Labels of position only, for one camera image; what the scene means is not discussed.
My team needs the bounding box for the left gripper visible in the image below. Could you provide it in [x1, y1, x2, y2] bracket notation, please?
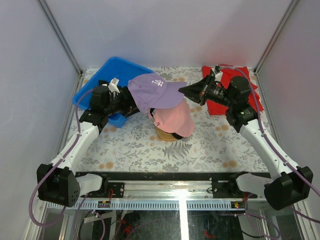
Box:
[105, 86, 149, 118]

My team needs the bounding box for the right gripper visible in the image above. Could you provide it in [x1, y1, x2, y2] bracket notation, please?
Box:
[178, 74, 235, 109]

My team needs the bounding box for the red cloth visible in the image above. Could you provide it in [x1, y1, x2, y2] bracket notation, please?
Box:
[201, 65, 264, 116]

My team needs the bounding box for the purple cap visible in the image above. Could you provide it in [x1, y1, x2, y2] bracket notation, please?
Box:
[128, 73, 187, 113]

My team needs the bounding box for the pink cap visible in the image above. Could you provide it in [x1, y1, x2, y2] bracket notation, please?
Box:
[148, 99, 195, 138]

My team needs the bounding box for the black baseball cap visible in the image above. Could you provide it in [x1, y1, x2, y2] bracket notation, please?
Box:
[171, 132, 184, 140]

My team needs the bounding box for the wooden hat stand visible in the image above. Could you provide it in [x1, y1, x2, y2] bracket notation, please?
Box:
[155, 127, 177, 142]

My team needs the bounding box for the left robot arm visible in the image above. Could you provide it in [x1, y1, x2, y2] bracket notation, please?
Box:
[35, 82, 139, 207]

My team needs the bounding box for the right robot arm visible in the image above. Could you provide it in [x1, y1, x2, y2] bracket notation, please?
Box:
[179, 74, 314, 210]

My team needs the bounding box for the blue plastic bin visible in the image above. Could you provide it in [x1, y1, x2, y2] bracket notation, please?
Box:
[72, 56, 153, 128]

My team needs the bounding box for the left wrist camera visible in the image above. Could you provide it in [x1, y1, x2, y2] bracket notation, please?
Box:
[108, 77, 120, 93]

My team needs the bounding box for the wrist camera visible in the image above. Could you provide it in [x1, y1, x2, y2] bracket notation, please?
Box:
[209, 65, 223, 82]
[108, 77, 120, 93]

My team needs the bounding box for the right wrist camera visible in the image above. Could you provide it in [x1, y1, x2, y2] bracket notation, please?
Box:
[209, 65, 223, 82]

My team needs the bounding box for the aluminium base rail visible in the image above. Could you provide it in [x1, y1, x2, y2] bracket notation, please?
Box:
[74, 178, 271, 201]

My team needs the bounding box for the slotted cable duct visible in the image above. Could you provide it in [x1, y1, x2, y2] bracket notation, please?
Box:
[47, 200, 247, 211]

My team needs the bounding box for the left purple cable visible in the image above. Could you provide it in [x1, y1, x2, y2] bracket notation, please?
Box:
[28, 88, 96, 227]

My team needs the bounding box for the purple cable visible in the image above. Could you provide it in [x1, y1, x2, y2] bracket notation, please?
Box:
[214, 65, 320, 237]
[28, 88, 96, 227]

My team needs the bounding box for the left frame post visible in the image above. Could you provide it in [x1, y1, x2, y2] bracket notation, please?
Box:
[37, 0, 84, 76]

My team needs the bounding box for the frame post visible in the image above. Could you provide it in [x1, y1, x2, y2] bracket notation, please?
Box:
[37, 0, 84, 76]
[252, 0, 301, 74]

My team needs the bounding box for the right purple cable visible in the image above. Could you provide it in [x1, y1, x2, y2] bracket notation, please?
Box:
[214, 65, 320, 237]

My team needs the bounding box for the right frame post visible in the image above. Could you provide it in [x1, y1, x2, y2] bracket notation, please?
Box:
[252, 0, 301, 74]

